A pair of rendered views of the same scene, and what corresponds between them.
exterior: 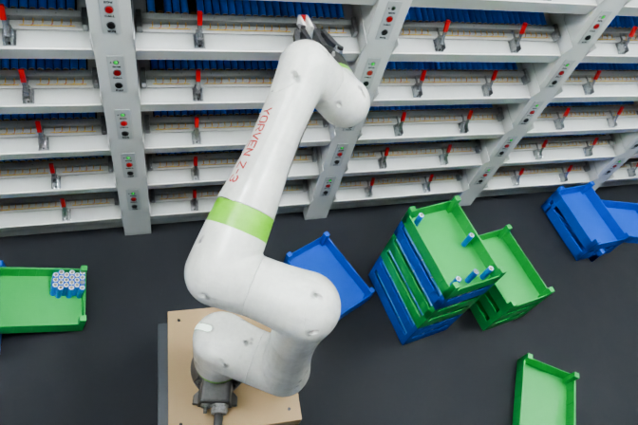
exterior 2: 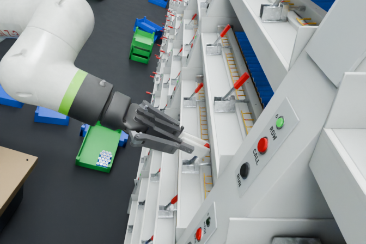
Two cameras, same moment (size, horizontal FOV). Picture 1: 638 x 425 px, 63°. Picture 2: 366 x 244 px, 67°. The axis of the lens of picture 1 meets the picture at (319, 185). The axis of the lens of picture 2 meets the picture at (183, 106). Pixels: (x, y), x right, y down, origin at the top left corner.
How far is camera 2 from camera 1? 133 cm
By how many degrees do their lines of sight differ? 74
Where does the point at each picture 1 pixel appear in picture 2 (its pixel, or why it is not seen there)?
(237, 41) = (190, 124)
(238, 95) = (168, 171)
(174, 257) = (102, 221)
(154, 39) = (190, 86)
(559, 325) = not seen: outside the picture
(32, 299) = (102, 147)
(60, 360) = (63, 153)
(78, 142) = not seen: hidden behind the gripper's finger
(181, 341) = (11, 156)
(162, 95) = not seen: hidden behind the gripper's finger
